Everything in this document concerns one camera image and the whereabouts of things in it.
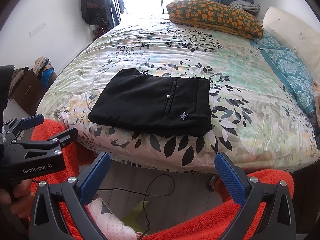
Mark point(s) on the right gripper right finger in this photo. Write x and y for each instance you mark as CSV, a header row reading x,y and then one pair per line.
x,y
278,218

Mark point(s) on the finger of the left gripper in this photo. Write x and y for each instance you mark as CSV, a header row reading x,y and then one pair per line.
x,y
14,127
33,149

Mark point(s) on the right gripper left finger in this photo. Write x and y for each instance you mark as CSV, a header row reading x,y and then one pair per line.
x,y
47,221

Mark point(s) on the black pants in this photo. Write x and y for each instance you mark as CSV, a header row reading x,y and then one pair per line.
x,y
154,105

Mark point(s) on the person's left hand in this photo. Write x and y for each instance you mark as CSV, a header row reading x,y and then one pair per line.
x,y
23,199

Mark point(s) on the brown wooden cabinet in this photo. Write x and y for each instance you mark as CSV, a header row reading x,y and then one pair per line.
x,y
29,93

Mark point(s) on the pile of clothes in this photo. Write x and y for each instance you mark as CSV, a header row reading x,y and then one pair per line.
x,y
44,71

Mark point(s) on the white patterned slipper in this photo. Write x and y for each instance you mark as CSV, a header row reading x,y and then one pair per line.
x,y
107,222

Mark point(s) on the orange fluffy rug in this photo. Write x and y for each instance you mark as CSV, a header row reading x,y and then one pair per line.
x,y
209,225

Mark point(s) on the green floor object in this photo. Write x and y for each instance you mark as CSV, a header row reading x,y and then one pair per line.
x,y
131,219

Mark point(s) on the floral leaf bedspread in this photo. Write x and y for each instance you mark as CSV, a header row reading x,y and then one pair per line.
x,y
255,119

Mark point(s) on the dark hanging jackets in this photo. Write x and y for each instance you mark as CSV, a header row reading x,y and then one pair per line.
x,y
97,12

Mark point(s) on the beige patterned cloth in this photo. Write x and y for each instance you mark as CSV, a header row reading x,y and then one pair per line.
x,y
316,89

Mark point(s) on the teal damask pillow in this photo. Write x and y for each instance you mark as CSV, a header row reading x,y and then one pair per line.
x,y
293,74

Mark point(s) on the cream padded headboard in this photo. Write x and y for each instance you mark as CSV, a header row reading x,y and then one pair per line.
x,y
296,35

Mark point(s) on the checkered grey pillow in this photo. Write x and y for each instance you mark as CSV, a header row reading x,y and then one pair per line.
x,y
245,6

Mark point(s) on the orange floral folded quilt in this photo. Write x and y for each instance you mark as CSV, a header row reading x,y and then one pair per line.
x,y
212,15

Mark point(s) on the white wall switch panel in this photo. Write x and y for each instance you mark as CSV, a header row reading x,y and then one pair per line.
x,y
37,29

